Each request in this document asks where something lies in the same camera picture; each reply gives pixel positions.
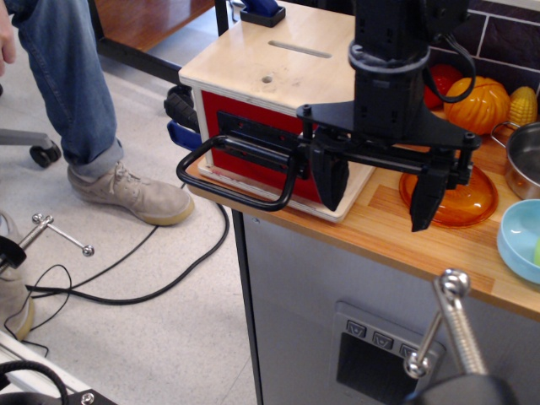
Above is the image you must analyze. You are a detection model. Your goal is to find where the metal clamp screw right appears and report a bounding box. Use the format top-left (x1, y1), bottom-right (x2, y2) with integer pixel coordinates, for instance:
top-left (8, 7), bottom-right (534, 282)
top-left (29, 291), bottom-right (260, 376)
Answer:
top-left (402, 268), bottom-right (518, 405)

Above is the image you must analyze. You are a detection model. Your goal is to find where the black drawer handle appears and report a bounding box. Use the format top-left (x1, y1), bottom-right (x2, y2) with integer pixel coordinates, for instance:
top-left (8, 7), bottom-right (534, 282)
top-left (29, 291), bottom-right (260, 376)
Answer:
top-left (176, 111), bottom-right (309, 212)

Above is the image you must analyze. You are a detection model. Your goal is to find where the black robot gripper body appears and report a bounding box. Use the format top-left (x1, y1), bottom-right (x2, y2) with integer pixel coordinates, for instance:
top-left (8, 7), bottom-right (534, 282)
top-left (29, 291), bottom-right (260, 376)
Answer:
top-left (297, 69), bottom-right (480, 189)

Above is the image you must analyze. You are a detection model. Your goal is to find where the light blue bowl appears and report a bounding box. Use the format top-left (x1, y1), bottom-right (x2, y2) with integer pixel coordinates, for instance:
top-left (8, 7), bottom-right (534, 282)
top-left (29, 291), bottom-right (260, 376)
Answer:
top-left (497, 199), bottom-right (539, 284)

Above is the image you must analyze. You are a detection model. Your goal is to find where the blue clamp on box top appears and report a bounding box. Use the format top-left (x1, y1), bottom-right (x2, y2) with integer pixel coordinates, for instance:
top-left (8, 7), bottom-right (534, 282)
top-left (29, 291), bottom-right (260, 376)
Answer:
top-left (240, 0), bottom-right (286, 28)

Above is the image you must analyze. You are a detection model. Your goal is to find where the grey cabinet with oven panel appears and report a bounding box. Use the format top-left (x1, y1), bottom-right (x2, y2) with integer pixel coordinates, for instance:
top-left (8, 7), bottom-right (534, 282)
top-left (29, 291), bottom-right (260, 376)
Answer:
top-left (233, 212), bottom-right (539, 404)

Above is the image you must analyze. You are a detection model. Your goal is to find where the wooden box with red front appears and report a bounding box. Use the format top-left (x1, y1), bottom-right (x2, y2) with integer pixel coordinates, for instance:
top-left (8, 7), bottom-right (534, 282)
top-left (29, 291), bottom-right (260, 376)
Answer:
top-left (179, 2), bottom-right (374, 223)

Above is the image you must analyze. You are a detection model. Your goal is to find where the person's hand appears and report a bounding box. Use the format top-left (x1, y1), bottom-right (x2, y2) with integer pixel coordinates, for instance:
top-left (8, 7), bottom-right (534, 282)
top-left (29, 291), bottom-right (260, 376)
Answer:
top-left (0, 1), bottom-right (17, 76)

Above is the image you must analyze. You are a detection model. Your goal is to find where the red toy tomato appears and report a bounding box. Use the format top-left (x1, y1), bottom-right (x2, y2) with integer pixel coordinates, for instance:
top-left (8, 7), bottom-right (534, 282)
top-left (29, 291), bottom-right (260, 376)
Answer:
top-left (424, 64), bottom-right (463, 110)

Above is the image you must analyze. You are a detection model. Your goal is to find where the aluminium frame with black bracket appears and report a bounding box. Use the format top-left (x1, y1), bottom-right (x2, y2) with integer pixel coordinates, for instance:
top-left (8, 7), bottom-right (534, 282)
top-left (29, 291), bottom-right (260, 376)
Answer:
top-left (1, 332), bottom-right (115, 405)

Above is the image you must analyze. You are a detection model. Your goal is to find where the metal clamp screw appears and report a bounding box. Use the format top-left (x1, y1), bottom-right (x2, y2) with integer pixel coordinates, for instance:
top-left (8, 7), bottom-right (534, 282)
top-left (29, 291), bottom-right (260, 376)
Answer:
top-left (402, 268), bottom-right (518, 405)
top-left (0, 213), bottom-right (95, 275)

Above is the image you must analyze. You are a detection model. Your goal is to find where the steel pot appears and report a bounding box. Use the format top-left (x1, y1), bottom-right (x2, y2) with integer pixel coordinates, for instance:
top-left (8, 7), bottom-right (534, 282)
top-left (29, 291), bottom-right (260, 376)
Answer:
top-left (490, 121), bottom-right (539, 199)

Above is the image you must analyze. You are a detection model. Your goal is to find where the green toy in bowl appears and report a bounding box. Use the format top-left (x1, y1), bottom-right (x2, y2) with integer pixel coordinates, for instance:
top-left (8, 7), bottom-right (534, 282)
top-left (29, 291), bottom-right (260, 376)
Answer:
top-left (533, 238), bottom-right (540, 267)

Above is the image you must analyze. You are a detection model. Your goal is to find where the thin black cable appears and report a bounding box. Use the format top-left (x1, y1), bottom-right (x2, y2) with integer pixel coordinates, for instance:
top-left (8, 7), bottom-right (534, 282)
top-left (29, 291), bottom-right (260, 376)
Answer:
top-left (3, 264), bottom-right (73, 359)

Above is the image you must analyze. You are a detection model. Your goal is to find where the office chair base with caster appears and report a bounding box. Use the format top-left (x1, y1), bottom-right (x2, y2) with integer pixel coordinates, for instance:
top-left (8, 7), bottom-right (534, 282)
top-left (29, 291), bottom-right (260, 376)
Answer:
top-left (1, 128), bottom-right (62, 168)

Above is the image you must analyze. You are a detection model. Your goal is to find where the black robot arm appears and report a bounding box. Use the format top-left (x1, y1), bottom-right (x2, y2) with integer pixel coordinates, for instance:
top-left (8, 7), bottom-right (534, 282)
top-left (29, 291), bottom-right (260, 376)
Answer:
top-left (297, 1), bottom-right (481, 231)

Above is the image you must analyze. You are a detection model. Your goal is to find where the black floor cable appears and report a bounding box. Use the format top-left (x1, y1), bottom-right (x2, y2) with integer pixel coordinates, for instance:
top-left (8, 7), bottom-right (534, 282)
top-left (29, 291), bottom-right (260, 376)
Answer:
top-left (24, 201), bottom-right (231, 306)

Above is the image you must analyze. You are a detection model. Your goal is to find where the yellow toy corn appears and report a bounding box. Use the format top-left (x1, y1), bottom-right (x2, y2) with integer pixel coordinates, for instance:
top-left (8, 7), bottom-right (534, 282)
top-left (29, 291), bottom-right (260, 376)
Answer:
top-left (509, 86), bottom-right (538, 126)

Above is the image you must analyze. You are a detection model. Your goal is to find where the person's leg in jeans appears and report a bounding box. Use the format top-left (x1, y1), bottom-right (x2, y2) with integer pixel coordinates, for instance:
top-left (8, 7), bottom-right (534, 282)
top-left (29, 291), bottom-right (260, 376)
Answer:
top-left (1, 1), bottom-right (123, 179)

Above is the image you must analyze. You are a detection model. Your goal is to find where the orange plastic plate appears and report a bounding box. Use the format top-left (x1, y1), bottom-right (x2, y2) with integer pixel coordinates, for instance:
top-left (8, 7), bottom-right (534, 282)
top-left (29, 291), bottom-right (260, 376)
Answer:
top-left (399, 167), bottom-right (499, 228)

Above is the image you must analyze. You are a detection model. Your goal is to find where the blue black clamp at side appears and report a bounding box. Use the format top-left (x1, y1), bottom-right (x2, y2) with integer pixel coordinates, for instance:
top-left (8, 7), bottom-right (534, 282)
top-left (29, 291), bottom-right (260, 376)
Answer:
top-left (164, 85), bottom-right (202, 151)

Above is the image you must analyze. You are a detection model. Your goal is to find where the orange toy pumpkin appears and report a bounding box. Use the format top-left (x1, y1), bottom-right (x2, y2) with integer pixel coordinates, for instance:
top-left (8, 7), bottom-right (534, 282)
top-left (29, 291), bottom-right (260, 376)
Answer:
top-left (443, 76), bottom-right (510, 135)

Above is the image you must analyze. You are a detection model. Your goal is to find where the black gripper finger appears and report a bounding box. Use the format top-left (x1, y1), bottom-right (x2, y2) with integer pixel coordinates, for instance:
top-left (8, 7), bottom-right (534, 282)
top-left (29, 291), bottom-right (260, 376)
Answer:
top-left (410, 167), bottom-right (448, 232)
top-left (309, 133), bottom-right (349, 211)

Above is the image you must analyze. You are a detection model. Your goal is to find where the metal clamp screw left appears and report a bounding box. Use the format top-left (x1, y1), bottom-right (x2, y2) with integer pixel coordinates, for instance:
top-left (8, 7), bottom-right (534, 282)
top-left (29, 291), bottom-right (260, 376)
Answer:
top-left (0, 213), bottom-right (95, 275)

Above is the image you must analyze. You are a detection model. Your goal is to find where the black table frame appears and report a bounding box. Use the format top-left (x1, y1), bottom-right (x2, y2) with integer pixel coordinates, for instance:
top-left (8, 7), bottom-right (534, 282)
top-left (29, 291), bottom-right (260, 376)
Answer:
top-left (88, 0), bottom-right (229, 85)

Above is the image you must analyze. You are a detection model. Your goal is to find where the beige sneaker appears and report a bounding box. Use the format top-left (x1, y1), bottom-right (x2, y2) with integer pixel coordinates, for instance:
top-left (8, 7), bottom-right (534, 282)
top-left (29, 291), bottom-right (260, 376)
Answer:
top-left (0, 210), bottom-right (35, 341)
top-left (67, 162), bottom-right (194, 226)

